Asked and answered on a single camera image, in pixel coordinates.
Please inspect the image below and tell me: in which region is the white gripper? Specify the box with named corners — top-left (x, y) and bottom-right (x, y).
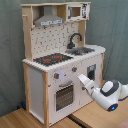
top-left (77, 74), bottom-right (100, 96)

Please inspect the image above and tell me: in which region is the white oven door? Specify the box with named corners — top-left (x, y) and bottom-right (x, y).
top-left (49, 78), bottom-right (80, 125)

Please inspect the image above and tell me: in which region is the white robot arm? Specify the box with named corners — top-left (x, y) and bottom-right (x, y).
top-left (77, 74), bottom-right (128, 111)

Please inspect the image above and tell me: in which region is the wooden toy kitchen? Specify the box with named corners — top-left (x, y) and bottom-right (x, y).
top-left (22, 2), bottom-right (105, 127)

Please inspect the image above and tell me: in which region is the white cabinet door with window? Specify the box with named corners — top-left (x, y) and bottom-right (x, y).
top-left (80, 55), bottom-right (102, 106)

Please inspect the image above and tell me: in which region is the red right oven knob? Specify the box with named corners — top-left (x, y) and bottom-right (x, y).
top-left (71, 65), bottom-right (79, 73)

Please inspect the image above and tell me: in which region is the grey toy sink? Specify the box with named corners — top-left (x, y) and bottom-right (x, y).
top-left (65, 47), bottom-right (95, 56)

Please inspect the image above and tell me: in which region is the black toy faucet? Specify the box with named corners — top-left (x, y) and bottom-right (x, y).
top-left (67, 33), bottom-right (83, 49)

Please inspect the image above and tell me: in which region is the black toy stovetop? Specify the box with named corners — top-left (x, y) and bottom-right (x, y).
top-left (34, 53), bottom-right (70, 67)

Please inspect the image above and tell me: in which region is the toy microwave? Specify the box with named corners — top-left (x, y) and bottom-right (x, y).
top-left (66, 3), bottom-right (90, 21)

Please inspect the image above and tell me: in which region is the grey range hood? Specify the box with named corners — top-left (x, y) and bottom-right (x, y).
top-left (35, 6), bottom-right (64, 27)

